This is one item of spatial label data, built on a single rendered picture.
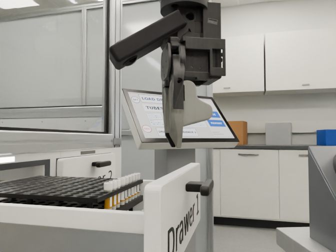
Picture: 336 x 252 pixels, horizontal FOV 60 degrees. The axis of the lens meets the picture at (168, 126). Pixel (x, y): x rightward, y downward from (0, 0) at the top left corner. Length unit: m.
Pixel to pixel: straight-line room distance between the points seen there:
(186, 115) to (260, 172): 2.97
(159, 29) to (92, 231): 0.27
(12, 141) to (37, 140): 0.06
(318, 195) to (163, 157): 0.79
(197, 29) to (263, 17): 3.91
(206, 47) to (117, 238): 0.27
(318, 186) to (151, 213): 0.45
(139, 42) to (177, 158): 0.97
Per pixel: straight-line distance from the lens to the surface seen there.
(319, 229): 0.71
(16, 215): 0.41
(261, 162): 3.33
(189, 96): 0.40
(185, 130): 1.27
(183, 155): 1.35
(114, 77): 1.03
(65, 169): 0.73
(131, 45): 0.40
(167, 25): 0.42
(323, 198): 0.68
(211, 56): 0.42
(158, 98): 1.36
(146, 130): 1.17
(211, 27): 0.45
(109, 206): 0.43
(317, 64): 3.85
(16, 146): 0.62
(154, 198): 0.30
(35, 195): 0.44
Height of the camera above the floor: 0.98
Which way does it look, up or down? 3 degrees up
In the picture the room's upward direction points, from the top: straight up
